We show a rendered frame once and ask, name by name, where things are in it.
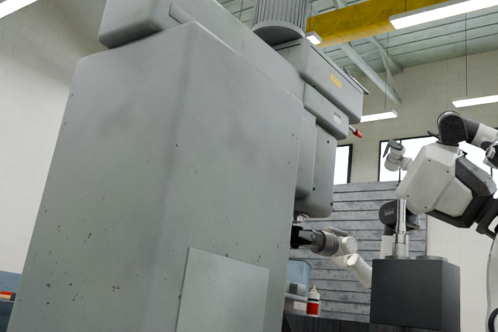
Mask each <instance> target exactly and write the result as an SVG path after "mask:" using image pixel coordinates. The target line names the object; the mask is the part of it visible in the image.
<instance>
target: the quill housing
mask: <svg viewBox="0 0 498 332"><path fill-rule="evenodd" d="M315 126H316V128H317V136H316V152H315V161H314V169H313V186H312V193H311V195H310V196H306V197H294V205H293V211H296V212H303V213H307V214H309V215H310V217H309V218H307V219H314V218H328V217H329V216H330V215H331V213H332V206H333V186H334V177H335V166H336V146H337V140H336V138H335V137H334V136H332V135H331V134H329V133H328V132H327V131H326V130H324V129H322V128H321V127H320V126H319V125H317V124H316V125H315Z"/></svg>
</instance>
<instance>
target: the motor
mask: <svg viewBox="0 0 498 332"><path fill-rule="evenodd" d="M308 2H309V0H256V1H255V7H254V12H253V22H252V28H251V31H252V32H253V33H255V34H256V35H257V36H258V37H259V38H260V39H261V40H263V41H264V42H265V43H266V44H268V45H269V46H274V45H276V44H281V43H285V42H290V41H293V40H296V39H301V38H305V31H306V24H307V16H308Z"/></svg>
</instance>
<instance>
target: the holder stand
mask: <svg viewBox="0 0 498 332"><path fill-rule="evenodd" d="M370 323H375V324H382V325H395V326H402V327H409V328H421V329H428V330H435V331H448V332H461V329H460V266H457V265H454V264H452V263H450V262H448V259H447V258H444V257H441V256H416V257H415V258H412V257H409V256H395V255H390V256H385V258H384V259H373V260H372V276H371V307H370Z"/></svg>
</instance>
